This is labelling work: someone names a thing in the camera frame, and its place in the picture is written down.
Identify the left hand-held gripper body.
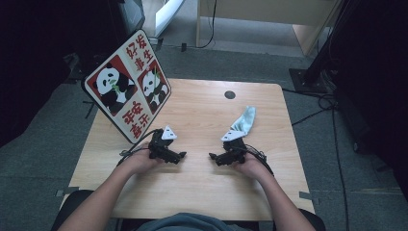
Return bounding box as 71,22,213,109
147,125,179,162

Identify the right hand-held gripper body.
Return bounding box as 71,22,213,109
220,129,248,162

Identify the light blue cloth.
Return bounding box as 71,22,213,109
229,105,258,138

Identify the panda picture board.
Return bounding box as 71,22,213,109
81,28,172,145

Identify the person's right hand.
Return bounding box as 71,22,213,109
232,153,273,181

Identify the person's left hand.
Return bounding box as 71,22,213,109
123,145,163,176

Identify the person's grey-blue shirt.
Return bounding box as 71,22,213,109
136,212,244,231

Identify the grey floor tape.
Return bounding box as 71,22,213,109
298,191,321,205
56,186,80,197

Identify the black metal stand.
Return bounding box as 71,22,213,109
288,0,354,94

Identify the black flat stand base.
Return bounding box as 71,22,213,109
63,52,95,81

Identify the white panel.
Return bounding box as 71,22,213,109
155,0,187,38

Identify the dark monitor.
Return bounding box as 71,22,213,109
109,0,146,42

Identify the light wooden desk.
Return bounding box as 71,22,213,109
195,0,341,57

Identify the left hand-held gripper cable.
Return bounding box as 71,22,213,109
116,128,163,167

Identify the short black floor cable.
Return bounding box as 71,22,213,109
291,107,335,127

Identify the long black floor cable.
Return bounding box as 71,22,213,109
330,102,350,231

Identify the black hanging cable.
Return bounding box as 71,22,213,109
195,0,217,50

